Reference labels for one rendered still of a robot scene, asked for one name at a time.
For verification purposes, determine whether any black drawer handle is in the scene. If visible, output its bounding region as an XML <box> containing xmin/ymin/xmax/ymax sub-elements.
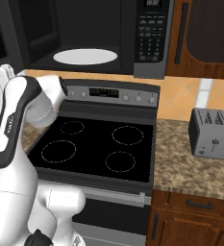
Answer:
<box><xmin>186</xmin><ymin>199</ymin><xmax>214</xmax><ymax>211</ymax></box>

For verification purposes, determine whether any long black cupboard handle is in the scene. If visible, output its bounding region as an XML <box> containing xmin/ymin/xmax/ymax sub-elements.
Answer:
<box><xmin>174</xmin><ymin>2</ymin><xmax>190</xmax><ymax>65</ymax></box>

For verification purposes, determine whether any steel oven door handle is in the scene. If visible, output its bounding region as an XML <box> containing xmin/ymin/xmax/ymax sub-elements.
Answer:
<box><xmin>74</xmin><ymin>184</ymin><xmax>147</xmax><ymax>208</ymax></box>

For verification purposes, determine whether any brown wall cupboard door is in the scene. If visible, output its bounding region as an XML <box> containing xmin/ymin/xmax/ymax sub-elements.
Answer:
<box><xmin>165</xmin><ymin>0</ymin><xmax>224</xmax><ymax>81</ymax></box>

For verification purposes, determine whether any black microwave door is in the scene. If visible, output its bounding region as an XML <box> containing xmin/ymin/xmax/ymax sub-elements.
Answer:
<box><xmin>0</xmin><ymin>0</ymin><xmax>25</xmax><ymax>73</ymax></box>

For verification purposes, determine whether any short black cupboard handle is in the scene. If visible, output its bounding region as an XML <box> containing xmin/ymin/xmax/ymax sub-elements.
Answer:
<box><xmin>151</xmin><ymin>220</ymin><xmax>160</xmax><ymax>241</ymax></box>

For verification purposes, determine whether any black microwave oven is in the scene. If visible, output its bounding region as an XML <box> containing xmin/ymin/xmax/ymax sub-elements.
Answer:
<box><xmin>7</xmin><ymin>0</ymin><xmax>175</xmax><ymax>81</ymax></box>

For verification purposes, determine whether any grey toaster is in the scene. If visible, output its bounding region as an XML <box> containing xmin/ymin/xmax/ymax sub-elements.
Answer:
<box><xmin>187</xmin><ymin>107</ymin><xmax>224</xmax><ymax>160</ymax></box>

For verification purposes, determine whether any brown wooden drawer front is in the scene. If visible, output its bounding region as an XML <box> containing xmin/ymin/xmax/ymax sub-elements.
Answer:
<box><xmin>164</xmin><ymin>190</ymin><xmax>224</xmax><ymax>216</ymax></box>

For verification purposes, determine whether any white microwave turntable plate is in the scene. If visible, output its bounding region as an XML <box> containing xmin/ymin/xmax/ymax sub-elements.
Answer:
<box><xmin>52</xmin><ymin>47</ymin><xmax>119</xmax><ymax>66</ymax></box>

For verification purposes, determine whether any black oven door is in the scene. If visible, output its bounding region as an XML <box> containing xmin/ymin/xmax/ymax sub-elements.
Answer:
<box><xmin>70</xmin><ymin>195</ymin><xmax>152</xmax><ymax>246</ymax></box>

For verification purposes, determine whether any brown base cupboard door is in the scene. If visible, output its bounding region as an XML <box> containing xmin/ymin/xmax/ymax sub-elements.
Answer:
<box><xmin>147</xmin><ymin>207</ymin><xmax>224</xmax><ymax>246</ymax></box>

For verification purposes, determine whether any black and steel stove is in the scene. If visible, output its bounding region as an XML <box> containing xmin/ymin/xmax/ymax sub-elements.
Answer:
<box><xmin>26</xmin><ymin>78</ymin><xmax>162</xmax><ymax>246</ymax></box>

